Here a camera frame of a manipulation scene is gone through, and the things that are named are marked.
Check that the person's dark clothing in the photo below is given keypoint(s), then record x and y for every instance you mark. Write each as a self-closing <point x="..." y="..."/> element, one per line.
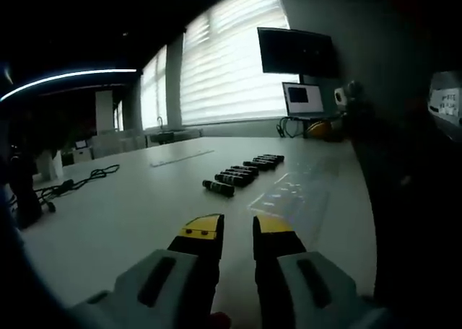
<point x="408" y="184"/>

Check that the ceiling light strip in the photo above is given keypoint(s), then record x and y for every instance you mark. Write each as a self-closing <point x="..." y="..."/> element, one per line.
<point x="54" y="78"/>

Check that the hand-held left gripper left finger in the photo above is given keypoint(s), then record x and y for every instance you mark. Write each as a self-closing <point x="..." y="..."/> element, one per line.
<point x="164" y="271"/>

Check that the sink with faucet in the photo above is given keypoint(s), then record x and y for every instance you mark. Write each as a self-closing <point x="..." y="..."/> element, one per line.
<point x="173" y="134"/>

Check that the dark stand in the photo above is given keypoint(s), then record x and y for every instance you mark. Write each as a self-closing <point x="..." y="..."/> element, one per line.
<point x="25" y="192"/>

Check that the wall notice board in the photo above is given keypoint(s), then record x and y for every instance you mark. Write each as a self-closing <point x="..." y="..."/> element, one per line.
<point x="447" y="96"/>

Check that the yellow round object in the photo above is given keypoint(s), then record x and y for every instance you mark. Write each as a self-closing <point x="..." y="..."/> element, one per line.
<point x="319" y="128"/>

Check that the clear plastic box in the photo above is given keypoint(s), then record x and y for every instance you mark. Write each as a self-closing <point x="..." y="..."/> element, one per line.
<point x="296" y="195"/>

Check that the white storage box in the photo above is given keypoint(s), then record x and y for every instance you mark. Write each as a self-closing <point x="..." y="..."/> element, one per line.
<point x="83" y="154"/>

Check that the white window blind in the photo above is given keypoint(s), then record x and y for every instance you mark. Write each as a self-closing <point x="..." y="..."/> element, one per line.
<point x="153" y="91"/>
<point x="231" y="65"/>

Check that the open laptop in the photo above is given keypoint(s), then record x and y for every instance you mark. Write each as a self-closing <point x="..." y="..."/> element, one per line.
<point x="304" y="98"/>

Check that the person's left hand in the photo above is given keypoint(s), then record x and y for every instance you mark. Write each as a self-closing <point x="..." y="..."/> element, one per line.
<point x="221" y="321"/>

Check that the white plant pot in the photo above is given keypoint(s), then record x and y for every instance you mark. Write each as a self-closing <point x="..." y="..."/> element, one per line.
<point x="50" y="165"/>

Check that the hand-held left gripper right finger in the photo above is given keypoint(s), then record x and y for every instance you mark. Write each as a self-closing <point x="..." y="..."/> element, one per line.
<point x="310" y="275"/>

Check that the black wall monitor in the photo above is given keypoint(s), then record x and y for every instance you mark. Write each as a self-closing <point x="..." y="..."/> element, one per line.
<point x="297" y="51"/>

